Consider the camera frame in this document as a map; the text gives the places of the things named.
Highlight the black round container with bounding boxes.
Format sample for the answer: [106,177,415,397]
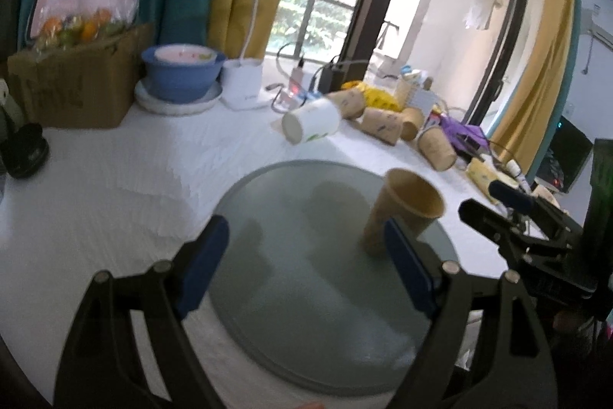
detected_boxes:
[0,123,50,179]

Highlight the white paper cup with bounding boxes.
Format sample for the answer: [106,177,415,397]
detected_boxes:
[282,97,342,145]

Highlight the white air conditioner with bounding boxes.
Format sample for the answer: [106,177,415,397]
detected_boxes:
[577,7,613,54]

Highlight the purple plastic bag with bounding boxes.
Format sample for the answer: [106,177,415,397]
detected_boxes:
[431,114,489,152]

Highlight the white desk lamp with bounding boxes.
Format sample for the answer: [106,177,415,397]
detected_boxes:
[214,0,321,110]

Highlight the pale yellow packet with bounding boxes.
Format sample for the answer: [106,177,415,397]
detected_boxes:
[465,157,520,199]

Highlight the plastic bag of fruit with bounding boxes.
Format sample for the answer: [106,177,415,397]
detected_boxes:
[29,0,147,51]

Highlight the cardboard box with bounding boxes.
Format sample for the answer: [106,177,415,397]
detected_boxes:
[7,23,156,129]

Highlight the black power adapter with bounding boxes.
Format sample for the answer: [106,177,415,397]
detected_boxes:
[318,60,372,94]

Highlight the printed brown paper cup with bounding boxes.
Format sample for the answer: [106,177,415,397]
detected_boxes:
[400,106,426,141]
[418,127,458,171]
[360,107,404,146]
[328,89,367,120]

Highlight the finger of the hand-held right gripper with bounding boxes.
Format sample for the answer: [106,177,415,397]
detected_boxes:
[488,180,584,239]
[458,199,573,255]

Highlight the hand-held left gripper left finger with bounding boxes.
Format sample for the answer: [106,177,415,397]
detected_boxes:
[52,214,231,409]

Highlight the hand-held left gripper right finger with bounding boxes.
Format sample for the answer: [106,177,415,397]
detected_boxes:
[383,217,561,409]

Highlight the yellow snack packet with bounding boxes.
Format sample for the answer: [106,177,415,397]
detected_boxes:
[346,80,400,112]

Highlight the balcony railing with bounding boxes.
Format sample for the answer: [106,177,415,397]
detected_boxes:
[268,0,357,57]

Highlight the white charger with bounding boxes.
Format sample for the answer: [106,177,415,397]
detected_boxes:
[290,57,310,91]

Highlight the white plate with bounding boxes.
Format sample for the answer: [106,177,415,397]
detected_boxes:
[134,80,223,117]

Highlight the plain brown paper cup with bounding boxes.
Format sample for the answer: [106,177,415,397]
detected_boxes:
[361,168,447,257]

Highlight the round glass plate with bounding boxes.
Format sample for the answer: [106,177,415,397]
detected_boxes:
[208,160,461,396]

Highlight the blue bowl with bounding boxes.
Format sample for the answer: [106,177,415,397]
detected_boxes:
[141,44,227,103]

